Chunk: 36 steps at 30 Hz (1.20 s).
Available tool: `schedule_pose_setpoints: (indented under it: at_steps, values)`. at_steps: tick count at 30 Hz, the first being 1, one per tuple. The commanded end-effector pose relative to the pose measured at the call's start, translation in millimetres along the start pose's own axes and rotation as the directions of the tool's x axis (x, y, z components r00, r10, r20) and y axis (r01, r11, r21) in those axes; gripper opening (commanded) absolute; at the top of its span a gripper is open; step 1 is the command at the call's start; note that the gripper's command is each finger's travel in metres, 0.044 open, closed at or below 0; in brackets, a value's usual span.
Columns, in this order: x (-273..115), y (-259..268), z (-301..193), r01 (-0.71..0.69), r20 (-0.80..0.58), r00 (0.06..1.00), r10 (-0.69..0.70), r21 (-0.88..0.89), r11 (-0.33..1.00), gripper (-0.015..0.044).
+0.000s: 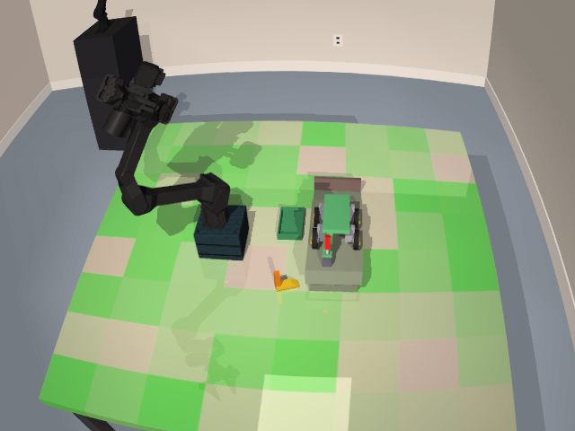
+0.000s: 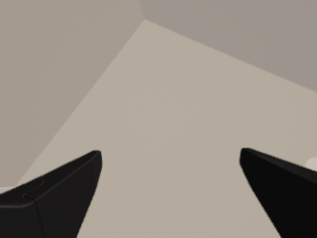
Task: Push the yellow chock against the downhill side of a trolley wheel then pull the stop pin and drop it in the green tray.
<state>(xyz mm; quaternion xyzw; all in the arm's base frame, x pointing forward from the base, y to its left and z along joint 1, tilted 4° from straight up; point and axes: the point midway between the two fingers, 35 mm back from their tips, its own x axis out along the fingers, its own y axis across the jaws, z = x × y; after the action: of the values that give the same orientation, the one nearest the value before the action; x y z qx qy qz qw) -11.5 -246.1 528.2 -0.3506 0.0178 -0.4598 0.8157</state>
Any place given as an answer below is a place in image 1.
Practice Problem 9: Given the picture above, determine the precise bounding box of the red-headed stop pin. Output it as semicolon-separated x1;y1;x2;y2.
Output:
325;234;331;255

